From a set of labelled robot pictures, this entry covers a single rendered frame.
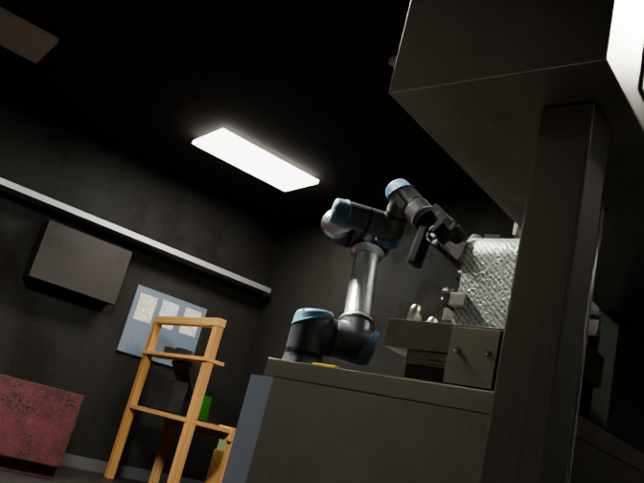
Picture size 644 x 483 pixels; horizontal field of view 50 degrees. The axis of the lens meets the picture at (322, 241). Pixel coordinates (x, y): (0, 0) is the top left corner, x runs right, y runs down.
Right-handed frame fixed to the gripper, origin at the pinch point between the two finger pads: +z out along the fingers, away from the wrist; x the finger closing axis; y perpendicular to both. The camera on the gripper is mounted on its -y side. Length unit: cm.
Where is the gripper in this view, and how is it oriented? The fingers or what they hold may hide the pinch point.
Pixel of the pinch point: (462, 270)
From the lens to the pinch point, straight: 178.2
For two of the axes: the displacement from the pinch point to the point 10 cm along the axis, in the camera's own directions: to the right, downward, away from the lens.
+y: 6.8, -7.1, -1.8
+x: 5.8, 3.7, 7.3
